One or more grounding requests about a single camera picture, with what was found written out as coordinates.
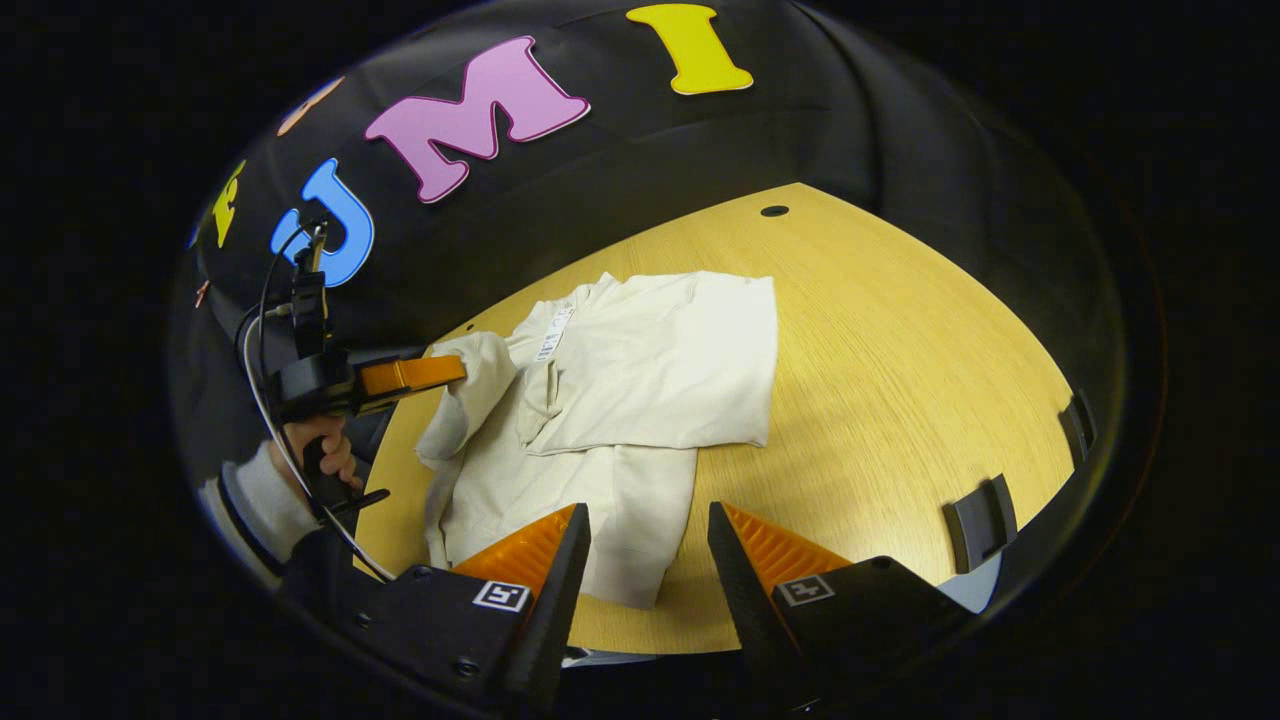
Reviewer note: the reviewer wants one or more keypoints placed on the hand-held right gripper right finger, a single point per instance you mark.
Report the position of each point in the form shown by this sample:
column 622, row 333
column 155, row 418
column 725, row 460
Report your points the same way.
column 745, row 610

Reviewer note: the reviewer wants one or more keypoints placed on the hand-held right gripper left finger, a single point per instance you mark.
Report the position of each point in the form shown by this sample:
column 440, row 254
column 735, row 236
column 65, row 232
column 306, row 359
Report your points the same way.
column 555, row 610

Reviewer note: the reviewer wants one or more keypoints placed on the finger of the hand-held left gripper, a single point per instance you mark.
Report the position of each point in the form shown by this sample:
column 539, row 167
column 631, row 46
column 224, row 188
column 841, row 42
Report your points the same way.
column 410, row 377

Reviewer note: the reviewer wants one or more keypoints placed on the white long-sleeved garment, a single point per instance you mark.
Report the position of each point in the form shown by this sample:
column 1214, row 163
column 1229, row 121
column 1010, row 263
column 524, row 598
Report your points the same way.
column 650, row 370

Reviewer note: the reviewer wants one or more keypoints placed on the white paper hang tag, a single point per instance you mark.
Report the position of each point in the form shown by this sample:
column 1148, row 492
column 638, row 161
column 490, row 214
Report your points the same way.
column 553, row 335

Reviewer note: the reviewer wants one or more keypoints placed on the black table edge clamp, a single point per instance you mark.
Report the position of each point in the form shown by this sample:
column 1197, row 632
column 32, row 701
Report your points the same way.
column 1078, row 428
column 980, row 520

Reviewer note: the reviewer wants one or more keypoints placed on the black backdrop cloth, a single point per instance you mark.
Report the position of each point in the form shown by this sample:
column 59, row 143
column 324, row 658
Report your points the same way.
column 600, row 200

